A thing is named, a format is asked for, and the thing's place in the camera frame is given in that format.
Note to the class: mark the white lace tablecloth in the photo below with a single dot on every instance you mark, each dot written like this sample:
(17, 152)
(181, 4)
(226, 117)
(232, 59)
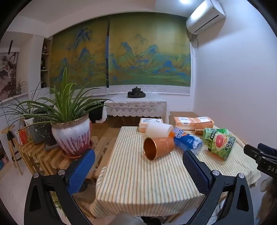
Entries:
(136, 107)

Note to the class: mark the narrow landscape painting blind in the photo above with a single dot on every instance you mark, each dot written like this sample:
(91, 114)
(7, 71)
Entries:
(75, 62)

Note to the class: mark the wall shelf niche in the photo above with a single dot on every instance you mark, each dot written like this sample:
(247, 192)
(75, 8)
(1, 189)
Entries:
(45, 65)

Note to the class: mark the red packet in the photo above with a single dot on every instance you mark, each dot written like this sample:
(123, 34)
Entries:
(23, 137)

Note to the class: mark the small potted plant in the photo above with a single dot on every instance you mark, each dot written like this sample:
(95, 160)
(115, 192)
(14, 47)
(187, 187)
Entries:
(20, 86)

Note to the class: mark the black teapot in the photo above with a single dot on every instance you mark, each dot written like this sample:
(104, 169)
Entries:
(136, 89)

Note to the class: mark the wooden slatted rack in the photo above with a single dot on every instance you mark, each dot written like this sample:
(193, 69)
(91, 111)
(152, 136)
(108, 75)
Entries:
(43, 158)

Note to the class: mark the striped yellow tablecloth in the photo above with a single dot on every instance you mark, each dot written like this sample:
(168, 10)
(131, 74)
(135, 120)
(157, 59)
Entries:
(134, 177)

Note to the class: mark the green grapefruit print packet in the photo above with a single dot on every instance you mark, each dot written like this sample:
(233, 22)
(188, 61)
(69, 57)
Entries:
(218, 142)

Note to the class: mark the wall scroll painting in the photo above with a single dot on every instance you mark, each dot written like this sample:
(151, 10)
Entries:
(7, 75)

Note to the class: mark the brown tissue pack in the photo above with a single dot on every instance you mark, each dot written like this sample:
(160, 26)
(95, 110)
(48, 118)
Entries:
(203, 129)

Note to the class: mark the plant in white pot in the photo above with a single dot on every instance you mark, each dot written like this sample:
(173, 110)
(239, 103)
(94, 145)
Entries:
(29, 124)

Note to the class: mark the copper metal cup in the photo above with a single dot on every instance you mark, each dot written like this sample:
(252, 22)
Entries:
(161, 147)

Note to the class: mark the wooden stool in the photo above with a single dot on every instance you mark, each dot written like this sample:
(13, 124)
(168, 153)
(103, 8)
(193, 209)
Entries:
(10, 147)

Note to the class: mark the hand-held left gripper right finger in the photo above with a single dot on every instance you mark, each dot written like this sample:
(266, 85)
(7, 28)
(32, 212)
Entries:
(195, 172)

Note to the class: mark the white air conditioner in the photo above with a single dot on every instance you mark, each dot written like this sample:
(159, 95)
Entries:
(205, 17)

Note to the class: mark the black tea tray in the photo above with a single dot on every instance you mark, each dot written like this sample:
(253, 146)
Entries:
(136, 95)

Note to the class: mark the white plastic cup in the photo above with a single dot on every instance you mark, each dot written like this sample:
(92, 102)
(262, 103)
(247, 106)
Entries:
(158, 129)

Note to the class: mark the blue drink bottle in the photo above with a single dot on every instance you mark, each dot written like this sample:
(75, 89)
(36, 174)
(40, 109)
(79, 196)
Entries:
(186, 140)

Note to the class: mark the spider plant in glazed pot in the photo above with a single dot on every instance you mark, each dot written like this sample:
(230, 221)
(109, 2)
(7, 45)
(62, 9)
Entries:
(71, 134)

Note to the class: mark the wide landscape painting blind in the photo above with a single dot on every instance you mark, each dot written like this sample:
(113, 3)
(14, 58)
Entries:
(149, 56)

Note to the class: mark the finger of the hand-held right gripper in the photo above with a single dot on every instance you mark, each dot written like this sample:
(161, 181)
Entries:
(252, 151)
(267, 149)

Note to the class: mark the plant in dark speckled pot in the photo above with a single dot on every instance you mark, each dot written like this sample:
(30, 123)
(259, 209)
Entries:
(43, 132)

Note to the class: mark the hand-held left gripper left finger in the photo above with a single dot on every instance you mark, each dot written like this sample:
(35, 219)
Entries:
(81, 172)

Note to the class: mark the orange tissue pack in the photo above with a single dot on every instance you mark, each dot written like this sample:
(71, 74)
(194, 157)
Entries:
(184, 122)
(144, 124)

